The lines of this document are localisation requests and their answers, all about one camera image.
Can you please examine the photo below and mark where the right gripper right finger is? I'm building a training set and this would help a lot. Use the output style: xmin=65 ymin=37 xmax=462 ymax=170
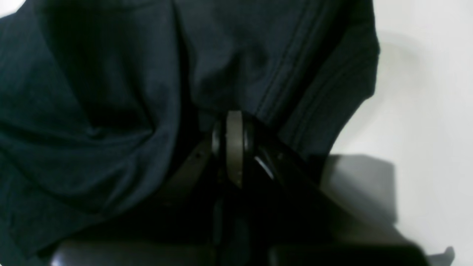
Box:
xmin=236 ymin=111 xmax=429 ymax=266

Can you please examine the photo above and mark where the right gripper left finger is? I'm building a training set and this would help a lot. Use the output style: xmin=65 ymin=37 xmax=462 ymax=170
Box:
xmin=50 ymin=111 xmax=237 ymax=266

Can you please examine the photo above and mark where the black T-shirt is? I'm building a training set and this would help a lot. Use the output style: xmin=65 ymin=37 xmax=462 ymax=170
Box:
xmin=0 ymin=0 xmax=380 ymax=266

